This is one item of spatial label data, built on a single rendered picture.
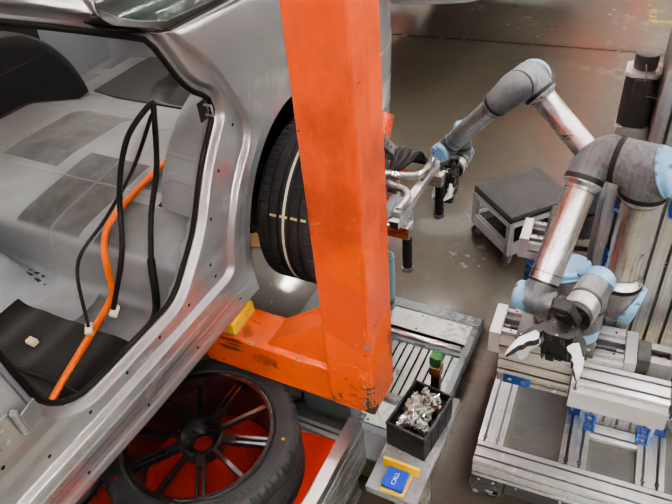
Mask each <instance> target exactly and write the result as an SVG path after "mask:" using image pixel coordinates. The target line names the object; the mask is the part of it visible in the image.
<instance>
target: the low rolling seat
mask: <svg viewBox="0 0 672 504"><path fill-rule="evenodd" d="M563 189H564V186H562V185H561V184H560V183H559V182H557V181H556V180H555V179H553V178H552V177H551V176H550V175H548V174H547V173H546V172H544V171H543V170H542V169H540V168H539V167H537V166H535V167H532V168H529V169H526V170H522V171H519V172H516V173H513V174H509V175H506V176H503V177H499V178H496V179H493V180H490V181H486V182H483V183H480V184H477V185H475V189H474V190H473V199H472V215H471V222H473V224H474V225H473V226H472V233H473V234H474V235H475V236H477V237H481V236H483V235H485V236H486V237H487V238H488V239H489V240H490V241H491V242H492V243H493V244H494V245H495V246H496V247H497V248H498V249H499V250H500V251H501V252H502V253H503V257H502V259H501V262H500V264H501V266H502V267H507V266H508V265H509V264H510V262H511V259H512V256H513V255H514V254H517V253H518V245H519V238H520V234H521V231H522V228H523V225H524V222H525V219H526V217H528V218H534V219H535V221H540V222H546V223H547V222H548V219H549V215H550V211H551V208H552V205H557V204H558V201H559V199H560V196H561V194H562V191H563ZM480 202H481V203H482V204H483V205H484V206H485V207H486V208H484V209H480ZM479 209H480V210H479Z"/></svg>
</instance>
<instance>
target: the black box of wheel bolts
mask: <svg viewBox="0 0 672 504"><path fill-rule="evenodd" d="M452 399H453V395H450V394H448V393H446V392H443V391H441V390H439V389H437V388H434V387H432V386H430V385H428V384H425V383H423V382H421V381H418V380H416V379H415V380H414V382H413V383H412V385H411V386H410V387H409V389H408V390H407V392H406V393H405V395H404V396H403V397H402V399H401V400H400V402H399V403H398V405H397V406H396V407H395V409H394V410H393V412H392V413H391V415H390V416H389V417H388V419H387V420H386V422H385V424H386V430H387V443H388V444H390V445H392V446H394V447H396V448H398V449H400V450H402V451H404V452H406V453H408V454H410V455H412V456H414V457H416V458H418V459H420V460H422V461H425V460H426V458H427V457H428V455H429V453H430V452H431V450H432V448H433V447H434V445H435V444H436V442H437V440H438V439H439V437H440V435H441V434H442V432H443V431H444V429H445V428H446V426H447V424H448V423H449V421H450V419H451V418H452Z"/></svg>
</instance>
